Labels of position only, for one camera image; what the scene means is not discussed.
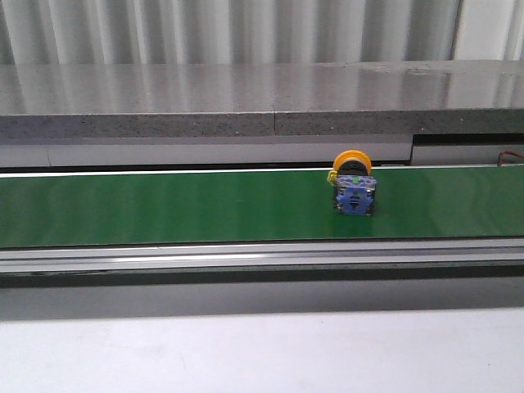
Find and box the grey stone counter slab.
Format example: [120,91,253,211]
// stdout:
[1,61,523,140]

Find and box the white corrugated curtain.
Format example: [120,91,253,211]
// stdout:
[1,1,523,64]

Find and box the aluminium conveyor front rail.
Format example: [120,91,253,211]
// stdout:
[1,238,523,273]

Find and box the red wire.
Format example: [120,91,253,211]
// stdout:
[496,151,524,167]

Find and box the yellow mushroom push button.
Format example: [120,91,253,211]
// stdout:
[327,150,377,216]

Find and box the white conveyor rear panel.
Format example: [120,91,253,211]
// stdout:
[1,133,523,168]

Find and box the green conveyor belt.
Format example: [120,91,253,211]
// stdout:
[1,165,523,248]

